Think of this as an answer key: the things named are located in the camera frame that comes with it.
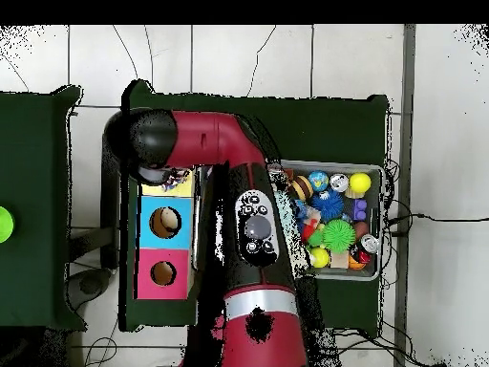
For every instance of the colourful paper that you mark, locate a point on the colourful paper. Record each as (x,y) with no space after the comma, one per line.
(175,180)

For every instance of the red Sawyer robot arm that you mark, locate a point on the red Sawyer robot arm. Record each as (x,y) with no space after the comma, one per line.
(214,141)

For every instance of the wooden box with three holes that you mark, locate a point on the wooden box with three holes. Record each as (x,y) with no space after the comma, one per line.
(153,244)

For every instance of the shallow metal mesh bin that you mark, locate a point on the shallow metal mesh bin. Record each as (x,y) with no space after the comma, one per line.
(370,214)

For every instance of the toy hamburger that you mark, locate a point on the toy hamburger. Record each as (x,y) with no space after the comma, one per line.
(301,188)

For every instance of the globe print ball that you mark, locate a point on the globe print ball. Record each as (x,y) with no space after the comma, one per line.
(318,180)

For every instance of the dark blue spiky ball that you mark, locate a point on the dark blue spiky ball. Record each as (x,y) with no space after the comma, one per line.
(326,204)

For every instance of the large green spiky ball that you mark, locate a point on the large green spiky ball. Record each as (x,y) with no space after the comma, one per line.
(339,236)

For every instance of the dark green tablecloth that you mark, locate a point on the dark green tablecloth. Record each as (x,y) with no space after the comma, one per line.
(34,126)
(324,126)

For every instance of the yellow ball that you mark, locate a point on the yellow ball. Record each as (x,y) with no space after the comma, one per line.
(360,182)

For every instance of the green plastic cup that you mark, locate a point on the green plastic cup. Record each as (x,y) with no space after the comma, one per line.
(5,224)

